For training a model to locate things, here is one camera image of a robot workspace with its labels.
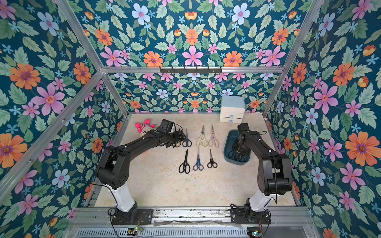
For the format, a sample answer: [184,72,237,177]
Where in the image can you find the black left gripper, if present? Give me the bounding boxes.
[164,129,188,147]

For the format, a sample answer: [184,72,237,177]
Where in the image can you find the dark blue scissors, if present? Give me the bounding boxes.
[182,129,192,148]

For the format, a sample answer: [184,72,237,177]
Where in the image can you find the pink scissors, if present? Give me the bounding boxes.
[208,125,220,148]

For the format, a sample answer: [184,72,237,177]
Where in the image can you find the large black scissors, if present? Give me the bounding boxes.
[179,150,190,174]

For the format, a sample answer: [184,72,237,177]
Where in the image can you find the cream yellow scissors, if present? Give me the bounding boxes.
[196,126,208,147]

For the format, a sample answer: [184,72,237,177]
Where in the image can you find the small black scissors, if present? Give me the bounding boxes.
[207,150,218,169]

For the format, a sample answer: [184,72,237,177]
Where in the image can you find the blue handled scissors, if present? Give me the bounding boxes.
[192,147,204,171]

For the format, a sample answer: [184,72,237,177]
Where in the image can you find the black yellow scissors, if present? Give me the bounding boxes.
[173,142,182,148]

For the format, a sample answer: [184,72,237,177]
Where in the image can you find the black grey scissors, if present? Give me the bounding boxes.
[228,151,247,163]

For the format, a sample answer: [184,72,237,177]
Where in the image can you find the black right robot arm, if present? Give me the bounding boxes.
[232,131,293,213]

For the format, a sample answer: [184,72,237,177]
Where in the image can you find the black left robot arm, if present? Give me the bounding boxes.
[96,130,185,214]

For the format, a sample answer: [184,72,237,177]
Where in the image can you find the teal plastic storage box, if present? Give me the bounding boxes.
[223,130,250,166]

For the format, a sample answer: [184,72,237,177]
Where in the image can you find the white pink plush toy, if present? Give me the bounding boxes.
[135,119,155,137]

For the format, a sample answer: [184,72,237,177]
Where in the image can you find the small white drawer cabinet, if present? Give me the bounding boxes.
[220,96,245,124]

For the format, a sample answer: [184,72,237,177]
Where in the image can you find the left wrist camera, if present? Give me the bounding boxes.
[157,119,174,134]

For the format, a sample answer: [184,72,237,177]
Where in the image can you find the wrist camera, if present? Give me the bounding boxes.
[237,123,250,136]
[157,119,174,134]

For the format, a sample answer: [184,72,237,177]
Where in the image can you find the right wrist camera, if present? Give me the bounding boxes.
[237,123,250,136]

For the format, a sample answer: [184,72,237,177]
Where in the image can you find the black hook rail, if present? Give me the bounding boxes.
[159,66,222,74]

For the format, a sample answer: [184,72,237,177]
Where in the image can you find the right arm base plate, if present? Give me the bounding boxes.
[230,204,271,225]

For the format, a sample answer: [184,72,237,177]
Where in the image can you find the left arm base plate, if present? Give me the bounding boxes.
[111,208,153,226]

